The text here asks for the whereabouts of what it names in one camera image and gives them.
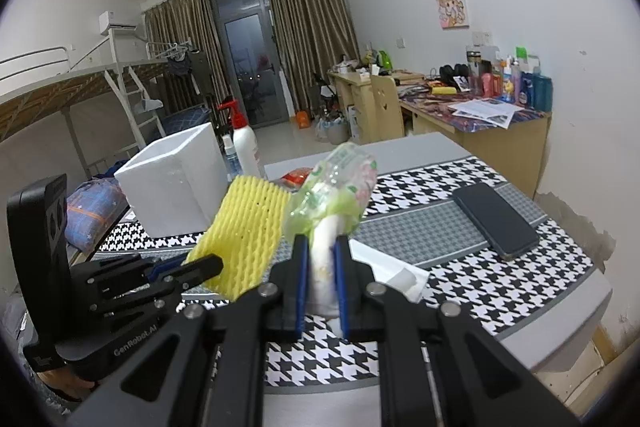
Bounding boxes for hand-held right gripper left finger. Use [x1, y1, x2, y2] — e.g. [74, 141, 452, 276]
[70, 234, 311, 427]

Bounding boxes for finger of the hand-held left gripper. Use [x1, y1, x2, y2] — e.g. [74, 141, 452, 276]
[85, 254, 225, 323]
[70, 253, 168, 288]

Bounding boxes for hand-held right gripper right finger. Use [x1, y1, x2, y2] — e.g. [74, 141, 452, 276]
[334, 237, 583, 427]

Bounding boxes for white tissue paper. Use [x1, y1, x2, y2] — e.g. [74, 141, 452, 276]
[348, 239, 418, 288]

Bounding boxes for yellow foam fruit net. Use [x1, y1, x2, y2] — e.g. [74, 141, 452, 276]
[182, 174, 291, 303]

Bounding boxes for white foam box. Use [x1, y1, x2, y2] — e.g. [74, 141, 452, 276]
[114, 122, 231, 239]

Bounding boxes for green tissue packet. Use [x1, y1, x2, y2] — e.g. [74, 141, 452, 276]
[282, 142, 379, 333]

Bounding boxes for person's left hand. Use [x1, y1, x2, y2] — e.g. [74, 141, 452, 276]
[37, 361, 99, 404]

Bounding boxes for blue patterned quilt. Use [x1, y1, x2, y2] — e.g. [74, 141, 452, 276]
[65, 177, 131, 253]

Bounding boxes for houndstooth table cloth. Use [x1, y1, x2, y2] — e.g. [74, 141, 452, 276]
[95, 157, 601, 388]

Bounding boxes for orange snack packet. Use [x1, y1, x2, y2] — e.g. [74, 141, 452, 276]
[280, 167, 313, 188]

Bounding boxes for blue spray bottle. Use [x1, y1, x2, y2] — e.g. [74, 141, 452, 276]
[220, 134, 241, 180]

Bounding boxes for white pump bottle red top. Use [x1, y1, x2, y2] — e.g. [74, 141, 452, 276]
[216, 96, 263, 180]

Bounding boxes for grey bucket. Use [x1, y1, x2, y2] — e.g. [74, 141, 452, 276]
[314, 114, 348, 145]

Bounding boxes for black smartphone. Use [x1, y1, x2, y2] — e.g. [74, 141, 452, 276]
[452, 182, 541, 262]

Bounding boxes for plain wooden desk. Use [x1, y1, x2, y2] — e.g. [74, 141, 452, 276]
[327, 69, 426, 145]

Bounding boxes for white metal bunk bed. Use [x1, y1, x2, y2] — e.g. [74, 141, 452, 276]
[0, 42, 216, 188]

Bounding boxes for wooden chair with smiley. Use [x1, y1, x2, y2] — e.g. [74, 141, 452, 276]
[369, 74, 405, 140]

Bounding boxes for black folding chair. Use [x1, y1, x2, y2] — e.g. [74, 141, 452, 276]
[312, 74, 341, 108]

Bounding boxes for hanging dark clothes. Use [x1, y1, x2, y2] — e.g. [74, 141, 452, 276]
[165, 52, 211, 95]

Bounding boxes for wooden desk with patterned cover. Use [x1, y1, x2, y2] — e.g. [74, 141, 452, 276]
[400, 87, 553, 200]

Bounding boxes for printed paper sheets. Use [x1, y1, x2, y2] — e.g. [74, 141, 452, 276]
[447, 98, 526, 128]

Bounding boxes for glass balcony door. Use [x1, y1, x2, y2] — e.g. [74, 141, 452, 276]
[207, 0, 291, 128]

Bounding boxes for black headphones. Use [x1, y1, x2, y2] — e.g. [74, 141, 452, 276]
[439, 63, 471, 82]

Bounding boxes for brown curtain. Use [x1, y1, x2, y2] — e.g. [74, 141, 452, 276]
[144, 0, 226, 118]
[263, 0, 361, 112]

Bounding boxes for white air conditioner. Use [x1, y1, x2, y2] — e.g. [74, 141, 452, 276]
[98, 9, 138, 32]

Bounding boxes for group of toiletry bottles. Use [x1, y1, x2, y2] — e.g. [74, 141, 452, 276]
[465, 44, 553, 112]

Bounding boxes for pink cartoon wall poster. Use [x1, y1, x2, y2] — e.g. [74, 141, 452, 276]
[434, 0, 472, 30]

